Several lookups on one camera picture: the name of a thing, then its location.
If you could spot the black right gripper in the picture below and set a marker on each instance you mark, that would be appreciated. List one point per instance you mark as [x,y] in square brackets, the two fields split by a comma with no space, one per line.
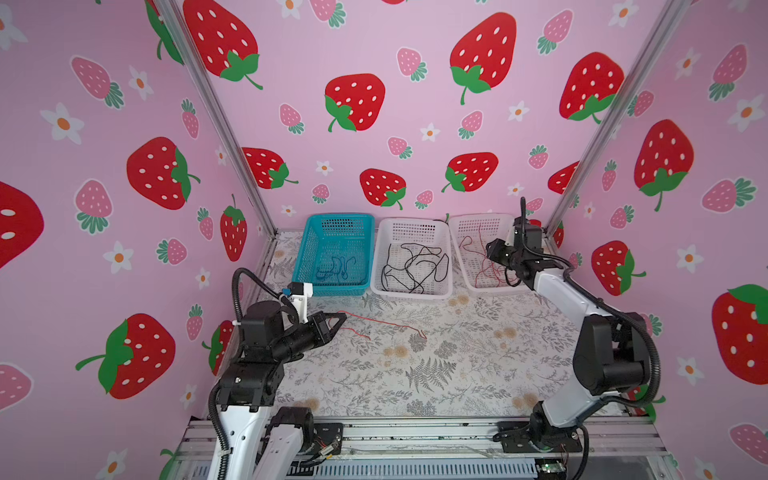
[494,251]

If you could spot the white middle plastic basket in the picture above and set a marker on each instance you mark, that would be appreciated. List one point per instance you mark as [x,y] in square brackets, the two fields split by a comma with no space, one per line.
[413,260]

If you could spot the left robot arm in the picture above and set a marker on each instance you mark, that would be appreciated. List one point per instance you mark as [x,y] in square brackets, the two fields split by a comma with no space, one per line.
[252,384]

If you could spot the right aluminium corner post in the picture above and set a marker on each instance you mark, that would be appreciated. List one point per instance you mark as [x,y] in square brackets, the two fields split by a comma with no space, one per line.
[659,35]

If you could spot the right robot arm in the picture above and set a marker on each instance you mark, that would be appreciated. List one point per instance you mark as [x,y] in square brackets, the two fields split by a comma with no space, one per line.
[615,358]

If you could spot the aluminium corner post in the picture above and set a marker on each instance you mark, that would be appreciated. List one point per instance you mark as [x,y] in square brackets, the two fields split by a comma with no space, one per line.
[180,34]
[659,35]

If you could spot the teal plastic basket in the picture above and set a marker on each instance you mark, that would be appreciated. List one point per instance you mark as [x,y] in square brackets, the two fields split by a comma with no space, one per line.
[336,254]

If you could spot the left aluminium corner post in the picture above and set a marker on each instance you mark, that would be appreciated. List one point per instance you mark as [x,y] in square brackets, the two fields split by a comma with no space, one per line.
[180,34]

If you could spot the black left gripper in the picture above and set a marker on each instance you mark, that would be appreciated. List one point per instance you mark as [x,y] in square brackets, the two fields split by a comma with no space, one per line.
[321,334]

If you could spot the floral table mat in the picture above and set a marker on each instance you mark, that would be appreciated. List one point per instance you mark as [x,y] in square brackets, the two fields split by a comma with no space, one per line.
[486,356]

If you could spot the white right plastic basket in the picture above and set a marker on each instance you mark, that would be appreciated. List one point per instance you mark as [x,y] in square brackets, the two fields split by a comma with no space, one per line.
[470,234]

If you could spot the white plastic basket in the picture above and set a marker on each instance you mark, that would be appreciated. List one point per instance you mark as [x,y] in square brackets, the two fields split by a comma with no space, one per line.
[413,260]
[470,234]

